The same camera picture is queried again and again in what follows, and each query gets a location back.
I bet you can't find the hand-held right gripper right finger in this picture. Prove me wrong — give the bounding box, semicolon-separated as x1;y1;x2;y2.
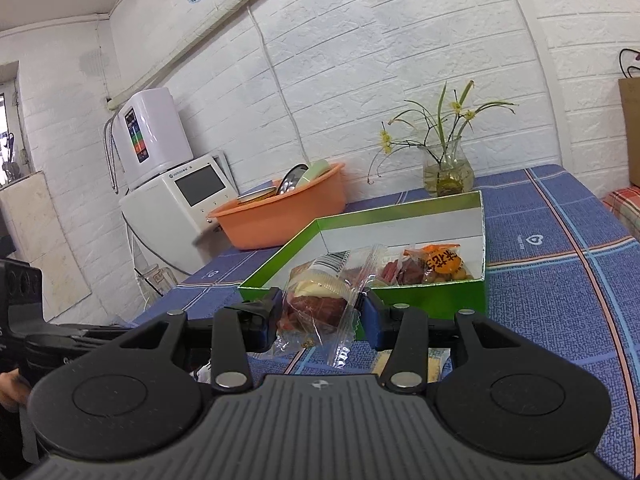
359;291;523;395

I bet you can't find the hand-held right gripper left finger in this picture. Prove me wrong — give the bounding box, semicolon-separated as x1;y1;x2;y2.
117;287;285;394

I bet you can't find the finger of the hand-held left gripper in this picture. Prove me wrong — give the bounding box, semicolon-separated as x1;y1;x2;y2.
60;323;131;342

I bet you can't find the clear plastic snack packet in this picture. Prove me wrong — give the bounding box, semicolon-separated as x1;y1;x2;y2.
250;245;389;369

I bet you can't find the dark red snack bag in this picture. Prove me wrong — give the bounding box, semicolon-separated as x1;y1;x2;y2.
382;255;427;287

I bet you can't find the green cardboard box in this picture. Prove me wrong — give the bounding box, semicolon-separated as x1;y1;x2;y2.
238;190;487;342

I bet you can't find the person's left hand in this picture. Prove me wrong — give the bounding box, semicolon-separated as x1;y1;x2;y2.
0;369;32;407

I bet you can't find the pale marble slab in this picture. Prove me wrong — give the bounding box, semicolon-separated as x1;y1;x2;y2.
0;171;94;322

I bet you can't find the yellow snack packet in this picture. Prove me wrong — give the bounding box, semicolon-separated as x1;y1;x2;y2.
372;347;449;379

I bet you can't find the glass jar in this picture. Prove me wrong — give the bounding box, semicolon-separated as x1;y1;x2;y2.
145;262;177;297

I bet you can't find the small nut snack packet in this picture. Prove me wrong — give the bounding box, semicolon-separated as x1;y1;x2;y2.
405;242;474;284

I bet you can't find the orange plastic basin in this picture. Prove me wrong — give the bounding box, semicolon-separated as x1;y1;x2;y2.
207;162;347;251

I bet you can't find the white appliance with screen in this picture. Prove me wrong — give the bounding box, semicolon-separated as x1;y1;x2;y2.
119;154;240;276

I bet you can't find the pale green bowl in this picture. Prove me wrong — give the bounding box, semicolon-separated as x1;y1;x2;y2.
298;159;331;184

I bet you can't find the white water purifier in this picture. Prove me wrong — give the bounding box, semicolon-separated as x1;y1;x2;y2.
111;87;194;189

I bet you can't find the glass vase with flowers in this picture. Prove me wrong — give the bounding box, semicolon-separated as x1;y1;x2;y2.
367;79;519;186

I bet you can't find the orange checked cloth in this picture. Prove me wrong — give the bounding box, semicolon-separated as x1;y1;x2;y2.
602;186;640;241

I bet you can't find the brown paper bag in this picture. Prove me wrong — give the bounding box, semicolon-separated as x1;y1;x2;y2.
618;77;640;189

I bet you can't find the white power cable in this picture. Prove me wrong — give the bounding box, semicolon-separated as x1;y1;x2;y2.
122;210;152;311

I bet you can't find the metal flexible hose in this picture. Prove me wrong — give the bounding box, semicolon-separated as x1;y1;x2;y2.
102;115;122;196

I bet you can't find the white wall cable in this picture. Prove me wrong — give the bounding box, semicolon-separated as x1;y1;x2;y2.
248;7;322;167

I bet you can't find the white wall pipe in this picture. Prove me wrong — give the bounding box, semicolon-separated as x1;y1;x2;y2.
106;0;371;109

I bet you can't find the black cord loop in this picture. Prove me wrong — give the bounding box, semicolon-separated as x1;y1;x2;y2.
619;48;640;80

